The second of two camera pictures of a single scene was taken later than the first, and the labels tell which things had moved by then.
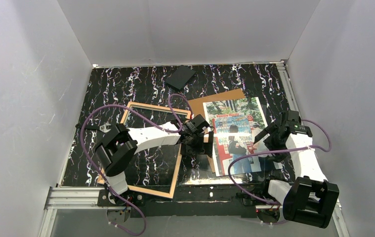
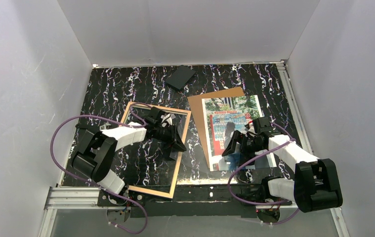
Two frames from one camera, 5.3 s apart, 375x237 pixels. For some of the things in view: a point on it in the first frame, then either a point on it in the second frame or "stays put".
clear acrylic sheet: [199, 169] to [266, 161]
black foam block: [180, 77] stays put
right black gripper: [270, 131] to [237, 144]
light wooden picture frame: [102, 178] stays put
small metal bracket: [104, 128] stays put
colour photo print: [236, 123] stays put
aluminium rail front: [86, 198] stays put
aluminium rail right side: [283, 68] stays put
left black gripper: [205, 140] to [173, 136]
